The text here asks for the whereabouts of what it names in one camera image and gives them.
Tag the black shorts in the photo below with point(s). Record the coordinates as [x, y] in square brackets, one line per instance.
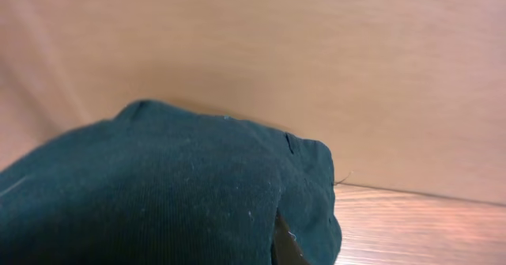
[161, 185]

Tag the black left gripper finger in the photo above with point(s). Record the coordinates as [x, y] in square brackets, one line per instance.
[284, 249]

